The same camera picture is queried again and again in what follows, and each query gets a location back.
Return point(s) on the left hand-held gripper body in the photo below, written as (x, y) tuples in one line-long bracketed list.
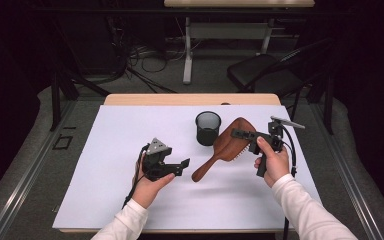
[(156, 166)]

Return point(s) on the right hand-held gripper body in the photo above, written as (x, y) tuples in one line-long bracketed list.
[(275, 138)]

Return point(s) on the brown wooden hairbrush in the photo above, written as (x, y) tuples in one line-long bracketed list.
[(226, 146)]

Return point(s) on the person's left hand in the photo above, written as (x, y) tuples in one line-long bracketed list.
[(150, 191)]

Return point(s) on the person's right hand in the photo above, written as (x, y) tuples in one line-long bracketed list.
[(276, 166)]

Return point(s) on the black mesh cup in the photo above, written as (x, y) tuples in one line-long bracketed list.
[(208, 136)]

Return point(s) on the white table mat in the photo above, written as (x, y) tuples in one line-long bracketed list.
[(213, 206)]

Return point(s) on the black folding chair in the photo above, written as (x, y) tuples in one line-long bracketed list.
[(263, 75)]

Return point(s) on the black metal stand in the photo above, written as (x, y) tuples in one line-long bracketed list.
[(56, 100)]

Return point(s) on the white metal frame desk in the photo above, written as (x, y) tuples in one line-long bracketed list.
[(226, 30)]

